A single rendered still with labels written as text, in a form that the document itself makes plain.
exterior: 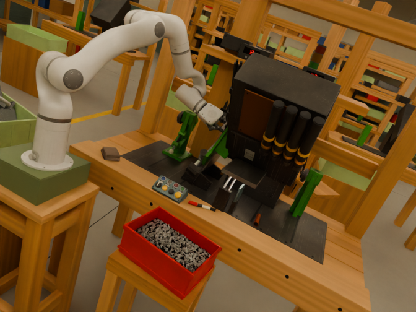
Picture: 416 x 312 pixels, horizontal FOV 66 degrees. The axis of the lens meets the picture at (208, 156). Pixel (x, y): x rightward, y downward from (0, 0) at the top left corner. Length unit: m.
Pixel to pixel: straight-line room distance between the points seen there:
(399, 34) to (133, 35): 1.19
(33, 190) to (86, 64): 0.50
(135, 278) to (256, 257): 0.50
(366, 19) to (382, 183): 0.81
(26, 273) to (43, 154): 0.48
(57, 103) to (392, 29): 1.48
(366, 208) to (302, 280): 0.66
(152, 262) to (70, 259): 0.61
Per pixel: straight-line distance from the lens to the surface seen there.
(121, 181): 1.58
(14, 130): 1.77
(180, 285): 1.17
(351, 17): 1.80
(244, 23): 1.87
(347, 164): 1.94
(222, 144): 1.54
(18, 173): 1.37
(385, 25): 1.80
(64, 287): 1.86
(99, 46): 1.33
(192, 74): 1.62
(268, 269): 1.44
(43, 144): 1.36
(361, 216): 1.94
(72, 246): 1.68
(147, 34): 1.36
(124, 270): 1.25
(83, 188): 1.50
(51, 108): 1.31
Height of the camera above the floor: 1.66
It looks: 22 degrees down
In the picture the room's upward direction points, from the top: 20 degrees clockwise
